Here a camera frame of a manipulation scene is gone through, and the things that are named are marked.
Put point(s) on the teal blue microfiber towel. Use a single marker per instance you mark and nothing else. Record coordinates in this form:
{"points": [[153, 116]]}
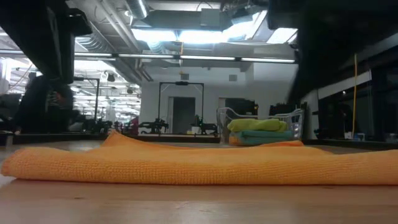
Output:
{"points": [[264, 136]]}

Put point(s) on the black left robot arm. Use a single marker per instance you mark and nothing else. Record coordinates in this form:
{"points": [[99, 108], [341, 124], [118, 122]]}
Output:
{"points": [[37, 37]]}

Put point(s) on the orange microfiber towel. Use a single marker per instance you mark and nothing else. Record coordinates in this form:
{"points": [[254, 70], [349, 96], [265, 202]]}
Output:
{"points": [[199, 165], [234, 140]]}

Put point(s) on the background black robot arm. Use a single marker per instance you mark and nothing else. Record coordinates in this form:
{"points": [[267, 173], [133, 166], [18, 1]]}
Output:
{"points": [[205, 126], [154, 126]]}

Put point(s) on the bright ceiling light panel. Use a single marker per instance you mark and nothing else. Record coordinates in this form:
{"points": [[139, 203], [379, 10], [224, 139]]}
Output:
{"points": [[174, 35]]}

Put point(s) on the long ceiling light bar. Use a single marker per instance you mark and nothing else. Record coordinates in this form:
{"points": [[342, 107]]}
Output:
{"points": [[186, 57]]}

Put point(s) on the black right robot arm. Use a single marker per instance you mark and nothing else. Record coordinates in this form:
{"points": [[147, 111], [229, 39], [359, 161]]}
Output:
{"points": [[326, 37]]}

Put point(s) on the background workbench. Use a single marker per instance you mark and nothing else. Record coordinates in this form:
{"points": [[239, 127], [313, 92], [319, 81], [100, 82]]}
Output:
{"points": [[171, 138]]}

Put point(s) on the red background object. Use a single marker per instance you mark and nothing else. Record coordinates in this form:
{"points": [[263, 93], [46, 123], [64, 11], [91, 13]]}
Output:
{"points": [[135, 126]]}

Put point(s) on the lime green microfiber towel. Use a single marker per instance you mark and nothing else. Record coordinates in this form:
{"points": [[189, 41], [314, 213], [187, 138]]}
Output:
{"points": [[255, 125]]}

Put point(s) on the black background frame rig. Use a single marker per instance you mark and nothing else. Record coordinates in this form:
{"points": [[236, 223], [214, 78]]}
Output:
{"points": [[93, 79], [182, 83]]}

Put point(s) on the person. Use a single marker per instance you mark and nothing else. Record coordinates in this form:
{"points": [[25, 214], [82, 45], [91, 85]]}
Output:
{"points": [[43, 105]]}

